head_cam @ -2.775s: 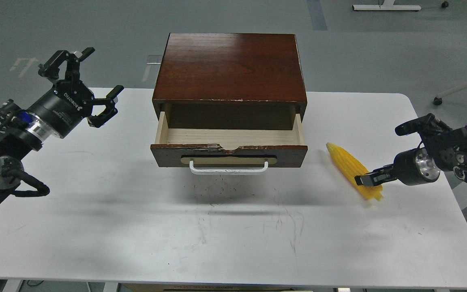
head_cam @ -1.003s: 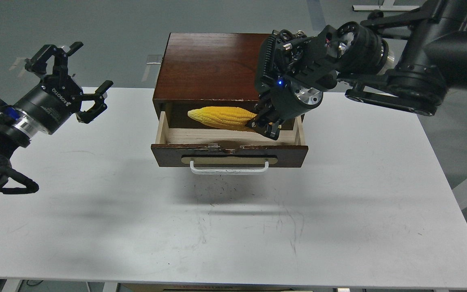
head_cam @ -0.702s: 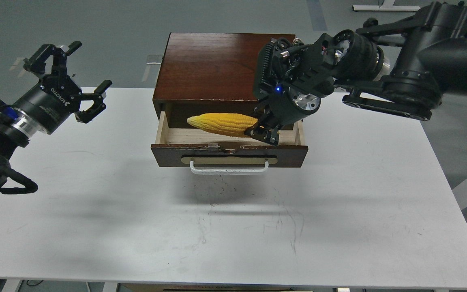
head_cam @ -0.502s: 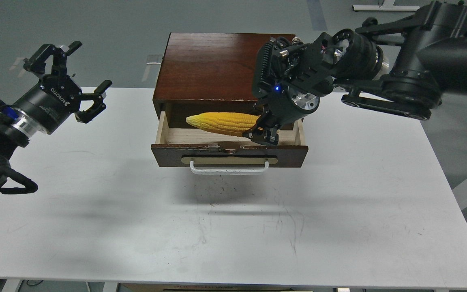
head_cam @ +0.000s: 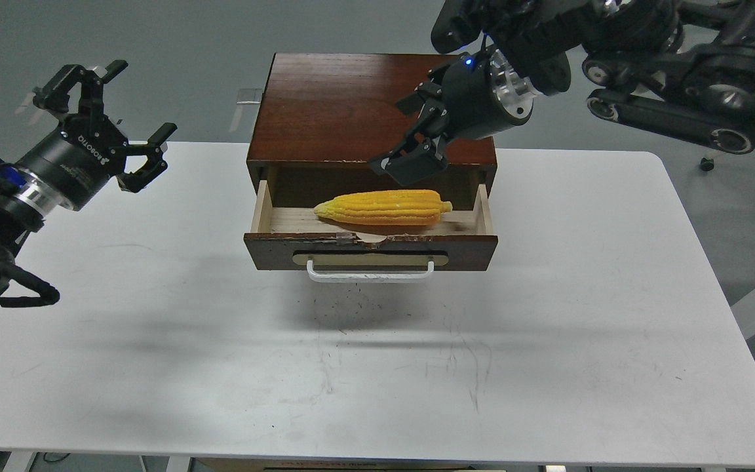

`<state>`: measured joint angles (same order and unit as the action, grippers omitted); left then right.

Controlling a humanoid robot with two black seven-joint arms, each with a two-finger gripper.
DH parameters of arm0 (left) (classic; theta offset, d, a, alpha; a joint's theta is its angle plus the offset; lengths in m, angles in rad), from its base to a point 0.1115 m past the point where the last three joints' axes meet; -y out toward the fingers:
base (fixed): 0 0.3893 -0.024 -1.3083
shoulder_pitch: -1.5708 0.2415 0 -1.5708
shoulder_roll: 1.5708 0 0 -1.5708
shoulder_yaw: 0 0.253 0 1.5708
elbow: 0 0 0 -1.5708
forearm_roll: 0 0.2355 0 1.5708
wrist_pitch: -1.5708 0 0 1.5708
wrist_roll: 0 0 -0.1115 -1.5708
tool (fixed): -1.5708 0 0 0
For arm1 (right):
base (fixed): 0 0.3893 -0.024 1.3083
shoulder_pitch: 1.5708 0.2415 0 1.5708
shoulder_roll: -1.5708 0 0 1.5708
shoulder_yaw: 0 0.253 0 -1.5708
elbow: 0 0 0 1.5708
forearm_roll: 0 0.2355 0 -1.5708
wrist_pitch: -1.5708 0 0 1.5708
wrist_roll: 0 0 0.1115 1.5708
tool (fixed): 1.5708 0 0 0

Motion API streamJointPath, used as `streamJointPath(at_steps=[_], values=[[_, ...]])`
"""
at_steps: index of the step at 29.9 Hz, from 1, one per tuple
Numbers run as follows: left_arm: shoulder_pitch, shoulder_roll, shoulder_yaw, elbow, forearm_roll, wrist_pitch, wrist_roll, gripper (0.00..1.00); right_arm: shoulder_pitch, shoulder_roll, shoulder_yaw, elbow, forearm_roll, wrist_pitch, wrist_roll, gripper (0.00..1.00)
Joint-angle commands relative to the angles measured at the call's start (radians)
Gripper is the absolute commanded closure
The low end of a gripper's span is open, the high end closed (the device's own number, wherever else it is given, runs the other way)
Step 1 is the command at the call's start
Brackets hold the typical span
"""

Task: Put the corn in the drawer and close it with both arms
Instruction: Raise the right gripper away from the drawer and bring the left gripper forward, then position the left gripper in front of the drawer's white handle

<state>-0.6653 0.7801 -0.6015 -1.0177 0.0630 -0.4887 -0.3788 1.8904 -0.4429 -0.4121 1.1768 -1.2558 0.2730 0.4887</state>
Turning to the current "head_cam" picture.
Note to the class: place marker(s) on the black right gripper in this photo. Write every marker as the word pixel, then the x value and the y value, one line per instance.
pixel 482 95

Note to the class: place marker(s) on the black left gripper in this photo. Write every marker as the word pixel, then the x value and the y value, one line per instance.
pixel 63 170

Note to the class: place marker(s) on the yellow corn cob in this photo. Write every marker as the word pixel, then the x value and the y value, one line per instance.
pixel 386 208

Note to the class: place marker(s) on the wooden drawer with white handle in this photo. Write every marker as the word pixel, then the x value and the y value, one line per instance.
pixel 293 238

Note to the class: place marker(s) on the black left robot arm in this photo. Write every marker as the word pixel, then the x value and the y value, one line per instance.
pixel 25 201

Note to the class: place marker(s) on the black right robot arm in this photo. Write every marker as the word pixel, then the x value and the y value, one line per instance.
pixel 680 69

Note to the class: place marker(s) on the dark wooden cabinet box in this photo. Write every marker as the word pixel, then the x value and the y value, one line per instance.
pixel 324 115

